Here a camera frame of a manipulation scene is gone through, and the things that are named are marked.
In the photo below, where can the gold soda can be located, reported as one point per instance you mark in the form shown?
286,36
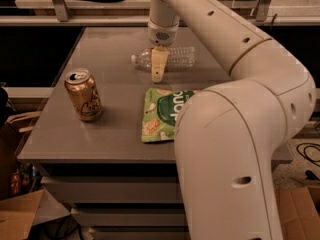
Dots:
82,90

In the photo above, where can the cardboard box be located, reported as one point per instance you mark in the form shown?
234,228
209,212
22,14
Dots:
17,215
299,211

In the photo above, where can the grey drawer cabinet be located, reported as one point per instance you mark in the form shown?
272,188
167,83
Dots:
121,187

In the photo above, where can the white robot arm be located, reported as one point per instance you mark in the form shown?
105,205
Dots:
226,134

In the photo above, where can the cardboard box left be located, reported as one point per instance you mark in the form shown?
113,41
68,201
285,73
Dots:
17,215

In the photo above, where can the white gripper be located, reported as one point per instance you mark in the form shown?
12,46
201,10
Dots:
162,34

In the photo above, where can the metal shelf rail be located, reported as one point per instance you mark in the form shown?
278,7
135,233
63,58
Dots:
263,12

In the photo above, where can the cardboard box right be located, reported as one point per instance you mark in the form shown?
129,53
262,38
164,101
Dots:
299,211

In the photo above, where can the clear plastic water bottle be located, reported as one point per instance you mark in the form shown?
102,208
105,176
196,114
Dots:
179,57

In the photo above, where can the green chip bag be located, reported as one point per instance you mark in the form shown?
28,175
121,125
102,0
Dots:
161,109

